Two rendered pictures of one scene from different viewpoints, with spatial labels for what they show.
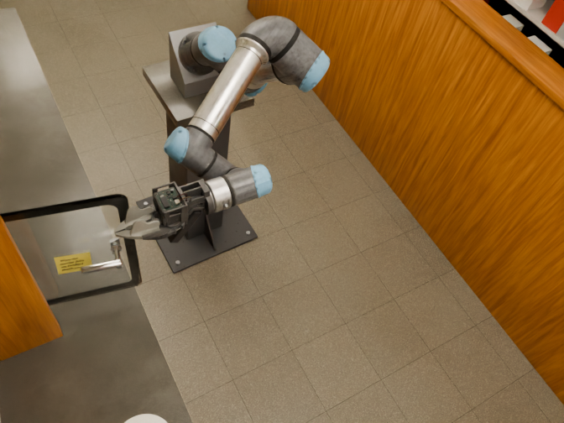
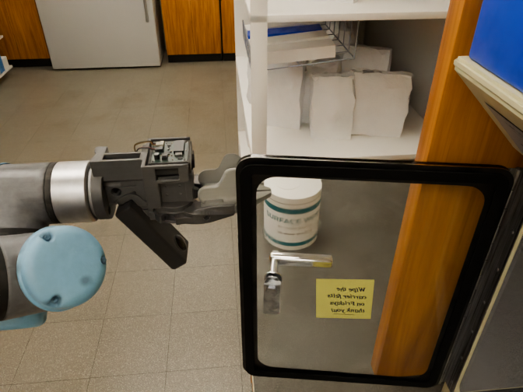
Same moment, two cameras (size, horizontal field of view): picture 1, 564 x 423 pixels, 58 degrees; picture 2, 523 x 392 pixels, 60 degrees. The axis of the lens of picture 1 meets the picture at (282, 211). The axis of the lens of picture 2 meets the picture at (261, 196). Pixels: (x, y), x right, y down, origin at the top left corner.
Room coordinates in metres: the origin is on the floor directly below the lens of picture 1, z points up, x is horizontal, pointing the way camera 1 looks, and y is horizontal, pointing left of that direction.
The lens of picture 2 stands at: (0.93, 0.60, 1.64)
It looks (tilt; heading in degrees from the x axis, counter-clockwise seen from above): 34 degrees down; 215
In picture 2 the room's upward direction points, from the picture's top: straight up
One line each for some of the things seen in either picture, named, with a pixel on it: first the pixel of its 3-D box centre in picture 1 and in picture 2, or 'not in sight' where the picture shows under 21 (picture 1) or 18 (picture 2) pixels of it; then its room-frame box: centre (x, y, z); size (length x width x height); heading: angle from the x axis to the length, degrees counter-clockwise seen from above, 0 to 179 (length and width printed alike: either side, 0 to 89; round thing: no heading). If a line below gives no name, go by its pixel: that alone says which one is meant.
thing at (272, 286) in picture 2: not in sight; (272, 296); (0.58, 0.37, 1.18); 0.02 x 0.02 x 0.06; 30
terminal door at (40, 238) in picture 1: (67, 258); (352, 290); (0.51, 0.45, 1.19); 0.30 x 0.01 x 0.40; 120
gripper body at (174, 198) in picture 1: (182, 204); (148, 183); (0.63, 0.22, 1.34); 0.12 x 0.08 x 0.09; 130
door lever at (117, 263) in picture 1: (101, 260); not in sight; (0.52, 0.37, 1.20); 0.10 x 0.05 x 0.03; 120
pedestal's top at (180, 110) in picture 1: (198, 86); not in sight; (1.47, 0.43, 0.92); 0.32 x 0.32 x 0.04; 43
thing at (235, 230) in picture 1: (197, 165); not in sight; (1.47, 0.43, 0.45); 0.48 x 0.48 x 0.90; 43
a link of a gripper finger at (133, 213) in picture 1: (133, 216); (235, 187); (0.57, 0.31, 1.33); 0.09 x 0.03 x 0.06; 130
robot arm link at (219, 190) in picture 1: (216, 195); (82, 190); (0.68, 0.15, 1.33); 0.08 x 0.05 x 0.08; 40
